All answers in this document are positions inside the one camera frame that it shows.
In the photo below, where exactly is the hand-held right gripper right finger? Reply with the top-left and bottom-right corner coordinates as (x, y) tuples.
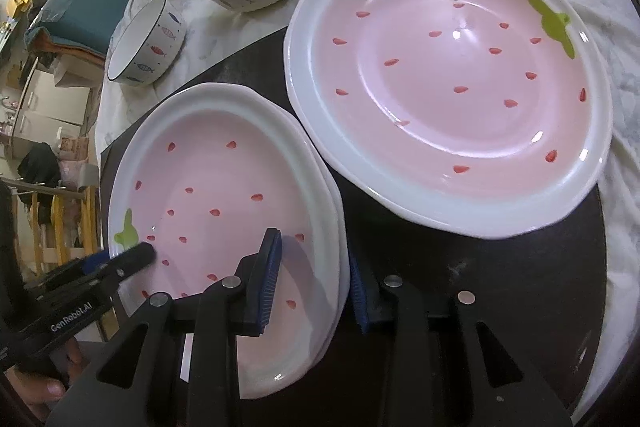
(348, 252), (573, 427)

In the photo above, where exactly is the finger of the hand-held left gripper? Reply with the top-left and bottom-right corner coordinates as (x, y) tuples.
(45, 251), (121, 283)
(47, 241), (156, 296)

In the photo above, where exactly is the black garment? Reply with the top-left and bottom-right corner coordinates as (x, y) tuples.
(19, 142), (62, 189)

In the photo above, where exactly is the person's left hand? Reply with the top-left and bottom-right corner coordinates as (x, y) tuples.
(2, 337), (86, 420)

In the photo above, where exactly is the pink bag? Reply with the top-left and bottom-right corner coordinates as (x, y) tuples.
(56, 136), (100, 189)

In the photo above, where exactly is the yellow wooden chair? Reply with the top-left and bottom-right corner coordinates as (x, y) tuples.
(15, 180), (101, 278)

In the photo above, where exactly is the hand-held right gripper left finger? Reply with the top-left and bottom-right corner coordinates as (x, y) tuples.
(45, 228), (284, 427)

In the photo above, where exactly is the black board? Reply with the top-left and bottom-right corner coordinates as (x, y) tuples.
(100, 26), (608, 408)

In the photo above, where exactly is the pink strawberry plate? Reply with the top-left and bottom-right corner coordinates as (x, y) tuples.
(272, 104), (351, 370)
(283, 0), (614, 239)
(107, 82), (342, 400)

